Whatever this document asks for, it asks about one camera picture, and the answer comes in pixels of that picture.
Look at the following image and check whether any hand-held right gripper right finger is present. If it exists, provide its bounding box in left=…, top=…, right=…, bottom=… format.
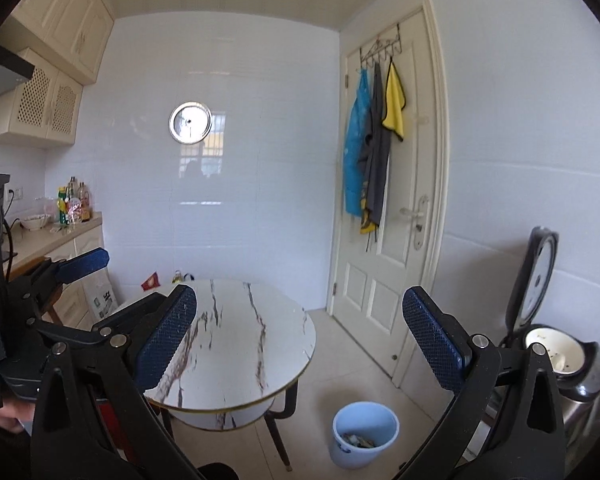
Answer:
left=399, top=286, right=566, bottom=480

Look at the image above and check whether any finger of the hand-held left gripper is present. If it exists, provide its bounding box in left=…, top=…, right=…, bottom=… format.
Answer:
left=7, top=247, right=111, bottom=317
left=27, top=287, right=176, bottom=357

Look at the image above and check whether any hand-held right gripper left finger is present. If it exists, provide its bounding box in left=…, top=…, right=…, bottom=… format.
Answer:
left=29, top=283, right=206, bottom=480

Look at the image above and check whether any blue plastic bin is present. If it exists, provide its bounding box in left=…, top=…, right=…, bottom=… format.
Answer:
left=332, top=402, right=400, bottom=470

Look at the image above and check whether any person's left hand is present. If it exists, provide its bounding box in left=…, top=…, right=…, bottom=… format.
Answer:
left=0, top=400, right=34, bottom=435

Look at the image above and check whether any cream kitchen counter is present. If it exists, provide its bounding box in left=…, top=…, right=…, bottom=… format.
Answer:
left=0, top=211, right=107, bottom=332

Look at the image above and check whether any white printed box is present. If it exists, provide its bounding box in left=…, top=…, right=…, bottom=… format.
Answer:
left=82, top=269, right=120, bottom=320

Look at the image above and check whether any brown sauce bottle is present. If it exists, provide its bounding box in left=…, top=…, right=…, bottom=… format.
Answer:
left=77, top=182, right=92, bottom=224

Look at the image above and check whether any white bowl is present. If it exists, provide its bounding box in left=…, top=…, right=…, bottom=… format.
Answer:
left=19, top=213, right=52, bottom=231

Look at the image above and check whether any round marble table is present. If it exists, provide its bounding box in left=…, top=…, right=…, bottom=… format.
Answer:
left=142, top=278, right=317, bottom=472

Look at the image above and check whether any white door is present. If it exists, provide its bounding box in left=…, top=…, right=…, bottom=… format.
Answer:
left=329, top=0, right=454, bottom=392

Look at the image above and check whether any grey apron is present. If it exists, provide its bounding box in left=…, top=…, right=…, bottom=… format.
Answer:
left=357, top=62, right=392, bottom=235

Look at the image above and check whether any blue apron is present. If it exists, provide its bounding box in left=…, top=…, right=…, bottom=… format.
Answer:
left=343, top=67, right=372, bottom=217

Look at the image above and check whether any range hood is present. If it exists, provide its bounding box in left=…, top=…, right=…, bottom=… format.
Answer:
left=0, top=40, right=36, bottom=104

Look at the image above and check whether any yellow cloth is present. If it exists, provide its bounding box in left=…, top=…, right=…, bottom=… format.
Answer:
left=382, top=59, right=407, bottom=142

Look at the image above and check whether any cream upper cabinet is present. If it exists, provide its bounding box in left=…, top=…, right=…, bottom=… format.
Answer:
left=9, top=0, right=115, bottom=86

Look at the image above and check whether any metal door hook rack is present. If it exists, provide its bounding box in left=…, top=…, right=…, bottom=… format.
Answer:
left=358, top=22, right=400, bottom=69

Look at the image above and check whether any black cable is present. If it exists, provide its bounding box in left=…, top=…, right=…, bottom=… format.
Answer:
left=2, top=194, right=20, bottom=282

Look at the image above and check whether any door handle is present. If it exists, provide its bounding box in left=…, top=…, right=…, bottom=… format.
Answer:
left=398, top=195, right=429, bottom=250

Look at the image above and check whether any round silver wall clock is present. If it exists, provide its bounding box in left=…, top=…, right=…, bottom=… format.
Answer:
left=168, top=101, right=214, bottom=144

